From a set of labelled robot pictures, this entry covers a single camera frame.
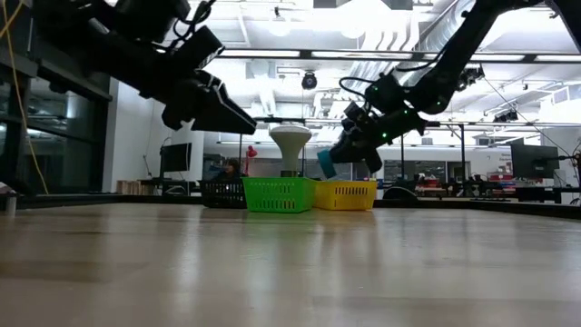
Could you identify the red round object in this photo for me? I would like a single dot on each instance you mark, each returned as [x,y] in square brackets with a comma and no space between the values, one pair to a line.
[251,152]

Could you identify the small grey cylinder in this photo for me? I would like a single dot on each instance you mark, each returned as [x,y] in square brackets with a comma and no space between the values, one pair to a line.
[11,203]

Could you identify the black plastic basket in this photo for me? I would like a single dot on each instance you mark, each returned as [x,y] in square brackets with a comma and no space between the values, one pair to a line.
[222,195]

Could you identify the wooden crate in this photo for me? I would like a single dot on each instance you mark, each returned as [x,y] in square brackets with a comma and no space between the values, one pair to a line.
[129,186]

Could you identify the small black monitor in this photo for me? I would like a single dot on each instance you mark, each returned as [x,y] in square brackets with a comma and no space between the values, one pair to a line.
[176,156]

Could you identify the green plastic basket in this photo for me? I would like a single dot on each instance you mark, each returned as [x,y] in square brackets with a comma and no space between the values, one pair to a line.
[279,195]

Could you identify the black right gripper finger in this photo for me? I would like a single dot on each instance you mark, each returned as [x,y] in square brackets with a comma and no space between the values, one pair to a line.
[349,152]

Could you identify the ceiling light strip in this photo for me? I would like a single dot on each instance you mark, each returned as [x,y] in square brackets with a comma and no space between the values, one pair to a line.
[263,53]
[558,58]
[504,57]
[358,55]

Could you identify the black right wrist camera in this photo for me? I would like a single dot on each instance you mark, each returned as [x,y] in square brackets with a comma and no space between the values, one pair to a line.
[357,117]

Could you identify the yellow plastic basket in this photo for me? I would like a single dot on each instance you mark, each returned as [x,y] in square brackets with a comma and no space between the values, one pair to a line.
[346,195]

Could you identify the black ceiling spotlight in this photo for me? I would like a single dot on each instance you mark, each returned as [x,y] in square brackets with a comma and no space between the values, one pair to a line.
[472,77]
[506,116]
[309,80]

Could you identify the person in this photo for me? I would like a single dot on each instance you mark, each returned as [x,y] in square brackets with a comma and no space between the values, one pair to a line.
[231,170]

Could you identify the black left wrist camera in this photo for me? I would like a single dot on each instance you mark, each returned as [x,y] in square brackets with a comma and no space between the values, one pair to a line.
[199,45]

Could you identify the large black monitor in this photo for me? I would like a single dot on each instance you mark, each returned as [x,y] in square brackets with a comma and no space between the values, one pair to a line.
[534,161]

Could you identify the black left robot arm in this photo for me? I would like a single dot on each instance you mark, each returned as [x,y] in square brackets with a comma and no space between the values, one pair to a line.
[113,50]

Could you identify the light blue tape roll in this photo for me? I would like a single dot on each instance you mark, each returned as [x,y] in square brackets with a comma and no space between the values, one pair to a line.
[326,165]

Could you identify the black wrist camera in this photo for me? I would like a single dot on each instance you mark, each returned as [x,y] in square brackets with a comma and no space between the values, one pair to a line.
[357,117]
[199,45]

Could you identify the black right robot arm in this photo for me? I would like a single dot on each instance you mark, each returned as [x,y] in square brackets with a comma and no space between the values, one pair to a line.
[454,59]

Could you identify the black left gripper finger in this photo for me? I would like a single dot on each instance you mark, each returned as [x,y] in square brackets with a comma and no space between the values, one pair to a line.
[222,118]

